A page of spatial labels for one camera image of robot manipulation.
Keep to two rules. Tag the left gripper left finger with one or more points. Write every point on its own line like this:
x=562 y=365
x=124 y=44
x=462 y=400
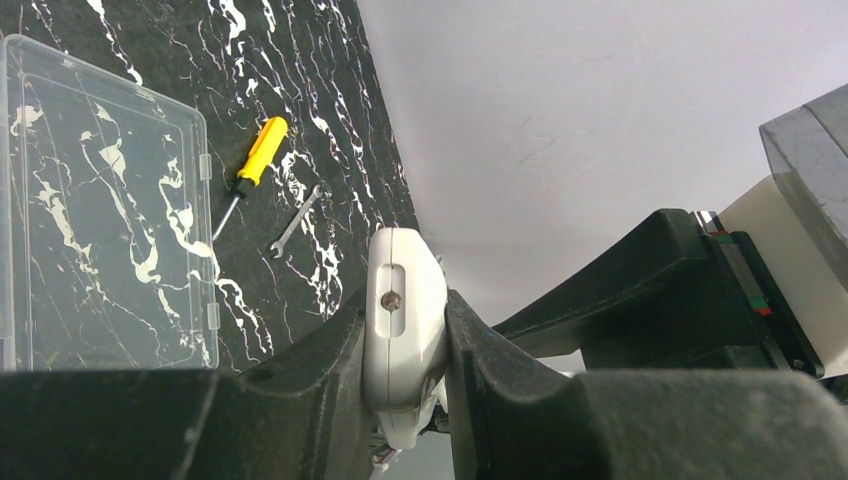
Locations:
x=298 y=415

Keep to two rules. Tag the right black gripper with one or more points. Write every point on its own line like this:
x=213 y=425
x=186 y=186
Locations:
x=677 y=291

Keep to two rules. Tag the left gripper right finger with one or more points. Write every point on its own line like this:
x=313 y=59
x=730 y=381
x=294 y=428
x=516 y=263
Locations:
x=512 y=417

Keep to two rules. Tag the white remote control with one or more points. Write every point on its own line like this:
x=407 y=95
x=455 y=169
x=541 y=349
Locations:
x=406 y=347

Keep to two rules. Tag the small silver wrench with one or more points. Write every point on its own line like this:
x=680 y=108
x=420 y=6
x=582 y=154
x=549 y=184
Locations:
x=277 y=247

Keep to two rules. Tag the clear plastic screw box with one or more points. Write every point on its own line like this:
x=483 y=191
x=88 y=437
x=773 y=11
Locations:
x=106 y=237

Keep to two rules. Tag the yellow handled screwdriver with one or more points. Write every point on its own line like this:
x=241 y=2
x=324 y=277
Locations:
x=259 y=157

